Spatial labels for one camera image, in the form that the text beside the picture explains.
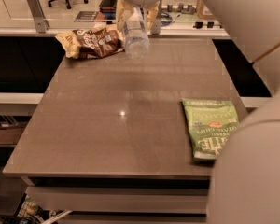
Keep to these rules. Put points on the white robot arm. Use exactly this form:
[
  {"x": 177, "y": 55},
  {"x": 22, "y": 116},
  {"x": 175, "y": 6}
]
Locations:
[{"x": 245, "y": 183}]

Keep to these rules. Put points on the brown chip bag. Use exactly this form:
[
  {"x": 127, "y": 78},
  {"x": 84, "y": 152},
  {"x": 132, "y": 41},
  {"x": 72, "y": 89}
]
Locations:
[{"x": 95, "y": 43}]

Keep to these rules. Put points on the blue plastic water bottle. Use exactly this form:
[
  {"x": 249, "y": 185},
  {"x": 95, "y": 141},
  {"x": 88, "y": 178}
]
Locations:
[{"x": 135, "y": 36}]

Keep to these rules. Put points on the orange and blue cart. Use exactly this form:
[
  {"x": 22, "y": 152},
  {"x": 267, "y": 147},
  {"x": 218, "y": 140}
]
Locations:
[{"x": 108, "y": 9}]

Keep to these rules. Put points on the green jalapeno chip bag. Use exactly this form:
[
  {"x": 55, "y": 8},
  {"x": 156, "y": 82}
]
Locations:
[{"x": 210, "y": 124}]

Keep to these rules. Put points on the left metal glass bracket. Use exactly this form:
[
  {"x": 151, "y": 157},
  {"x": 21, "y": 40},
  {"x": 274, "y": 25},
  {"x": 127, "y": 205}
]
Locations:
[{"x": 40, "y": 21}]

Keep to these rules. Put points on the cardboard box with label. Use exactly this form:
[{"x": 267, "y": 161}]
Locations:
[{"x": 202, "y": 11}]

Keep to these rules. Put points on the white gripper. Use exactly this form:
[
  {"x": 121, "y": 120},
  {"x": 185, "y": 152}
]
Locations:
[{"x": 125, "y": 8}]

